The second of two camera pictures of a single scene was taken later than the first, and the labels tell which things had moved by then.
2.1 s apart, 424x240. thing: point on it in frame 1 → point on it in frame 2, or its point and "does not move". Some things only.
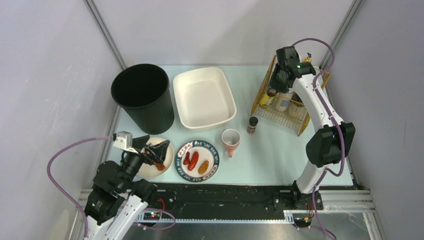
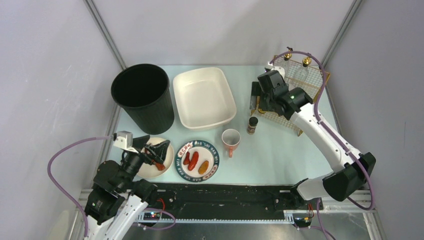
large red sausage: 193,161 does not move
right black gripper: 274,86 → 259,93
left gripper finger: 138,143 does not move
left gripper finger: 160,149 does not move
